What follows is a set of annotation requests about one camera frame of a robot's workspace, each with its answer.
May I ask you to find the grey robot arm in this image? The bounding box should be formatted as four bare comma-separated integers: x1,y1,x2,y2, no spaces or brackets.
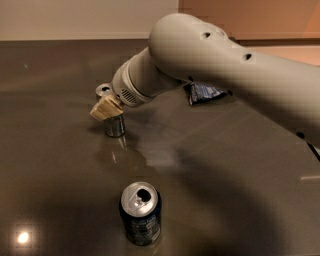
90,13,320,147

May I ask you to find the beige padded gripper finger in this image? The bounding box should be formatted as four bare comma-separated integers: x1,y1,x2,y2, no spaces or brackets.
90,94,123,121

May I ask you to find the slim silver redbull can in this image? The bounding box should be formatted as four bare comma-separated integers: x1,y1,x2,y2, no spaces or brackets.
95,82,127,138

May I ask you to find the crumpled blue chip bag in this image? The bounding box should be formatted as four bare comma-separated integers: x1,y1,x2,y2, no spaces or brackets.
184,82,227,106

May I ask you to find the dark blue soda can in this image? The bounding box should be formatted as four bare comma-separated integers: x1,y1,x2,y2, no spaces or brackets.
119,181,162,246

